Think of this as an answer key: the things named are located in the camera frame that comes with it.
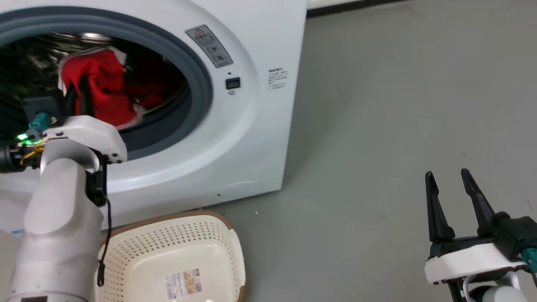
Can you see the cream perforated laundry basket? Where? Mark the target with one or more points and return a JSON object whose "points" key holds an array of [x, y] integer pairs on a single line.
{"points": [[176, 247]]}

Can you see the black door latch socket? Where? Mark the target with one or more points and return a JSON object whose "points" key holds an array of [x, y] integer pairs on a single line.
{"points": [[233, 83]]}

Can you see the paper label in basket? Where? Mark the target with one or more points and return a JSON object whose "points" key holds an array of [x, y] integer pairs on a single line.
{"points": [[183, 283]]}

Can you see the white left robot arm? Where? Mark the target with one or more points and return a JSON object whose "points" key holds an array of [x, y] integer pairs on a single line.
{"points": [[63, 218]]}

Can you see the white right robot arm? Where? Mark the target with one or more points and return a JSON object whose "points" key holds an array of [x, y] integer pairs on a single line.
{"points": [[493, 291]]}

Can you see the white front-load washing machine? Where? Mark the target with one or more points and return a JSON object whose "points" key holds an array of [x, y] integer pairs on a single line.
{"points": [[260, 138]]}

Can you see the grey warning sticker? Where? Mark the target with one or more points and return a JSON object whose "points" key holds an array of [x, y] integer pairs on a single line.
{"points": [[209, 46]]}

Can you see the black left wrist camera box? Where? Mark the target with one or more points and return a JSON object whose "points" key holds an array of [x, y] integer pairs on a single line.
{"points": [[42, 107]]}

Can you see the grey rubber door gasket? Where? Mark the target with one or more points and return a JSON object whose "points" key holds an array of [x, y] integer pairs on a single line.
{"points": [[200, 79]]}

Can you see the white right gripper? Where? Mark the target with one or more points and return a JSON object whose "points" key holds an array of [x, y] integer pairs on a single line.
{"points": [[465, 260]]}

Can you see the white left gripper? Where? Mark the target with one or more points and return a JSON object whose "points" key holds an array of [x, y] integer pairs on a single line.
{"points": [[90, 132]]}

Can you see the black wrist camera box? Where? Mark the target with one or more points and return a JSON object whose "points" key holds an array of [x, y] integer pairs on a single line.
{"points": [[518, 235], [42, 107]]}

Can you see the small printed text sticker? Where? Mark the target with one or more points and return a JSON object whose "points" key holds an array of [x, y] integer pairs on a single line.
{"points": [[278, 78]]}

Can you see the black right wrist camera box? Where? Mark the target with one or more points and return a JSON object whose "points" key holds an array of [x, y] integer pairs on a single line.
{"points": [[518, 235]]}

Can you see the red garment with white trim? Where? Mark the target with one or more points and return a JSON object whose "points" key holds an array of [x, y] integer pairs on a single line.
{"points": [[105, 90]]}

